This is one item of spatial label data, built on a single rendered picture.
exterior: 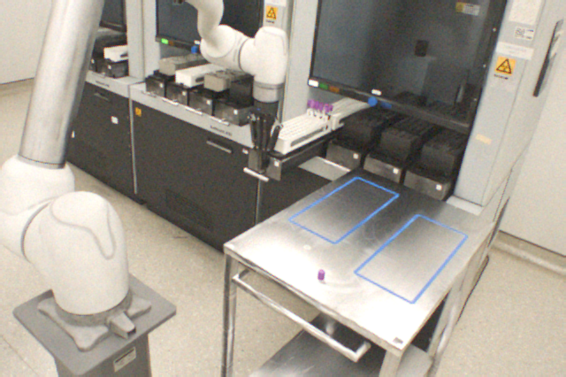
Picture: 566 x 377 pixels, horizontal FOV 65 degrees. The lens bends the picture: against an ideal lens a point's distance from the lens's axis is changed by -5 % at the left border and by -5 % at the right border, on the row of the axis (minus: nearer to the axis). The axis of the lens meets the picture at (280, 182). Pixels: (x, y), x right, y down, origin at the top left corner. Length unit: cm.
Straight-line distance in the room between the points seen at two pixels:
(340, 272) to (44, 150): 68
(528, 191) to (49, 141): 236
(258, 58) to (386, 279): 71
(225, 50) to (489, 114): 82
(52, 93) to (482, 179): 125
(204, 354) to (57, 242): 110
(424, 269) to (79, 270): 73
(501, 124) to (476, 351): 105
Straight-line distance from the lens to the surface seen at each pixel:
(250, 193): 199
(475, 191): 161
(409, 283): 105
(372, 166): 161
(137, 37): 245
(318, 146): 166
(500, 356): 223
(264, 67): 136
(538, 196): 278
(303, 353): 157
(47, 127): 105
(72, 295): 98
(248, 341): 196
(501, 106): 151
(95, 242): 92
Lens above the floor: 145
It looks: 28 degrees down
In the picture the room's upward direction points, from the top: 6 degrees clockwise
